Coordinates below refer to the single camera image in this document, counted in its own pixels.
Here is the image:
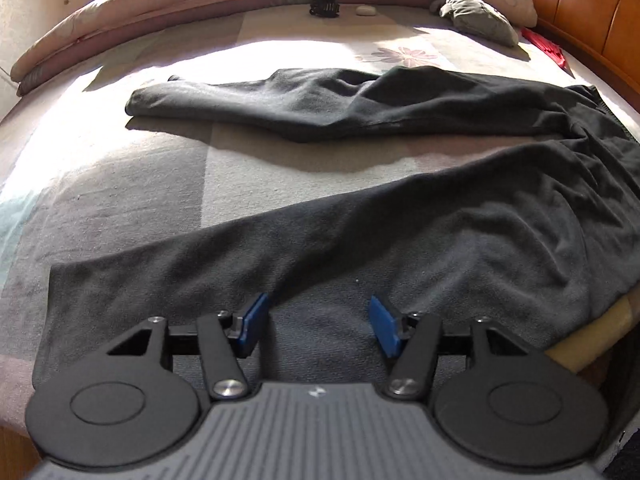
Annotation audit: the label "dark grey fleece trousers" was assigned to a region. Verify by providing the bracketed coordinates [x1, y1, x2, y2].
[32, 66, 639, 385]

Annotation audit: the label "patchwork pastel bed sheet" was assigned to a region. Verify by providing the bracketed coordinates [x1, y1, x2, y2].
[0, 3, 640, 436]

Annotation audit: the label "red object by headboard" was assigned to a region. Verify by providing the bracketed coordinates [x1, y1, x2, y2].
[521, 28, 568, 70]

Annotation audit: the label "grey crumpled cloth bundle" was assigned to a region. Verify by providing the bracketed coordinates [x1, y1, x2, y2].
[430, 0, 518, 48]

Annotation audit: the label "small white oval object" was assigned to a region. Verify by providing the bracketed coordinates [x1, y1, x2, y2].
[355, 4, 378, 18]

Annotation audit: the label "black hair claw clip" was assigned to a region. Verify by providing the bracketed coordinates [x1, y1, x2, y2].
[309, 0, 341, 18]

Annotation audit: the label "orange wooden headboard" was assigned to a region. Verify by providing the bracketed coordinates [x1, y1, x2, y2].
[534, 0, 639, 110]

